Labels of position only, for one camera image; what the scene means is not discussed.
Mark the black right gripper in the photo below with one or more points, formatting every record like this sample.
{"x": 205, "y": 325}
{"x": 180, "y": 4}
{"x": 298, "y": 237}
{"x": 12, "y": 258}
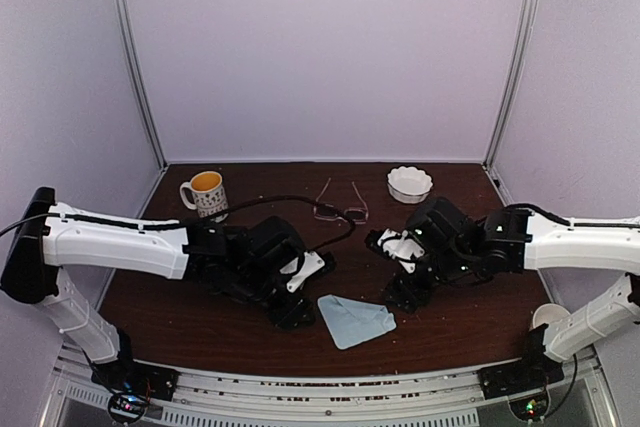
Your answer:
{"x": 404, "y": 290}

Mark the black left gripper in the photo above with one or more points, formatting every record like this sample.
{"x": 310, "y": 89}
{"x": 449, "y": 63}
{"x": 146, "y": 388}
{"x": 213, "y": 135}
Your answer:
{"x": 288, "y": 317}

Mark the light blue cloth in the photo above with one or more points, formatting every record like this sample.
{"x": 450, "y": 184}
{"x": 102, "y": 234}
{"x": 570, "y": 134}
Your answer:
{"x": 351, "y": 323}

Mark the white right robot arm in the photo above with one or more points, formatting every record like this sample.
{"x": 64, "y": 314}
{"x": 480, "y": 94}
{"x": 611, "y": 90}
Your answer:
{"x": 440, "y": 245}

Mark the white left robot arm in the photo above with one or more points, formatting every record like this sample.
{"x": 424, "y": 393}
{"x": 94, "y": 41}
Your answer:
{"x": 266, "y": 265}

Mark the white fluted ceramic bowl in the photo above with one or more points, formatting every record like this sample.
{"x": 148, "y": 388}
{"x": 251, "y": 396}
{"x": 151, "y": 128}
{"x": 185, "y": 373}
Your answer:
{"x": 409, "y": 184}

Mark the white paper cup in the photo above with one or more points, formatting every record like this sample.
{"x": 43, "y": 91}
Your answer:
{"x": 547, "y": 314}

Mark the white floral mug yellow inside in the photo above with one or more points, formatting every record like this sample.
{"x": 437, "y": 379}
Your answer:
{"x": 205, "y": 194}

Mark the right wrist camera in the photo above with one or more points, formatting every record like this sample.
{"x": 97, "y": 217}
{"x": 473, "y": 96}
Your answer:
{"x": 396, "y": 246}

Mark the pink frame sunglasses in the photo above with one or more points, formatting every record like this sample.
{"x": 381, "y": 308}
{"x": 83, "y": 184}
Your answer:
{"x": 323, "y": 211}

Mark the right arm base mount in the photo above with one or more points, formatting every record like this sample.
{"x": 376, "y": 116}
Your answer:
{"x": 525, "y": 387}

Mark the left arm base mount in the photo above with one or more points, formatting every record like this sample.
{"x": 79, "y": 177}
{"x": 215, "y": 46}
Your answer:
{"x": 132, "y": 390}

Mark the front aluminium rail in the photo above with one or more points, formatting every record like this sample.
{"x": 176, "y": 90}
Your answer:
{"x": 451, "y": 397}

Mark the right aluminium frame post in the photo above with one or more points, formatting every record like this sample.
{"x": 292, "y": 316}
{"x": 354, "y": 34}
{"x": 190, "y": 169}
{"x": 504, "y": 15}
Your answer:
{"x": 523, "y": 35}

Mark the aluminium frame post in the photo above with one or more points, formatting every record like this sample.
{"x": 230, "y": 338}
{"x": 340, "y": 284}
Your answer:
{"x": 523, "y": 35}
{"x": 137, "y": 82}

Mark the left aluminium frame post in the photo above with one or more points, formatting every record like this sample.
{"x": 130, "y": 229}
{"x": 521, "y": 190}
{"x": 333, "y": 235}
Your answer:
{"x": 137, "y": 82}

